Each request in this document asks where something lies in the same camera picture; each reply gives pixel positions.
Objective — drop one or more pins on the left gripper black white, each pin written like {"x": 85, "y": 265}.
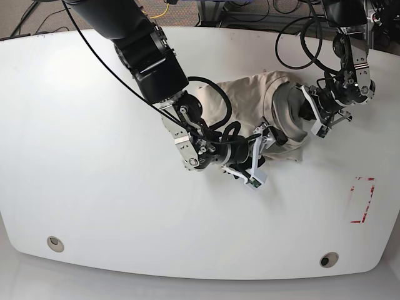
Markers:
{"x": 320, "y": 104}

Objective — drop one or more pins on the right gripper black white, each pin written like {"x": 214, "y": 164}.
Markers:
{"x": 244, "y": 156}

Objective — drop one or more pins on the beige grey t-shirt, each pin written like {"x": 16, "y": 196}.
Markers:
{"x": 269, "y": 96}

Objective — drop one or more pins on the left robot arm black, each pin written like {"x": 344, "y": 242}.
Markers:
{"x": 351, "y": 84}

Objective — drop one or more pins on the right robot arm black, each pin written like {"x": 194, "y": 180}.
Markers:
{"x": 142, "y": 47}

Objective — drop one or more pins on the red tape rectangle marking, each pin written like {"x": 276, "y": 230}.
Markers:
{"x": 360, "y": 197}

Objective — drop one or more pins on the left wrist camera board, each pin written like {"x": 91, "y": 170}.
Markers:
{"x": 320, "y": 130}

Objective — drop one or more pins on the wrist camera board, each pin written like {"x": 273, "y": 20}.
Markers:
{"x": 256, "y": 180}
{"x": 320, "y": 130}

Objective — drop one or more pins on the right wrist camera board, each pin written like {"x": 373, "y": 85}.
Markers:
{"x": 256, "y": 180}

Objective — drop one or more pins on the right table cable grommet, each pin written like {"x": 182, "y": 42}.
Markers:
{"x": 329, "y": 260}

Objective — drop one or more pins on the table cable grommet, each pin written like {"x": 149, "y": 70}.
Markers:
{"x": 329, "y": 260}
{"x": 55, "y": 244}

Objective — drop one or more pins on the left table cable grommet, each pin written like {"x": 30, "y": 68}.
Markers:
{"x": 55, "y": 244}

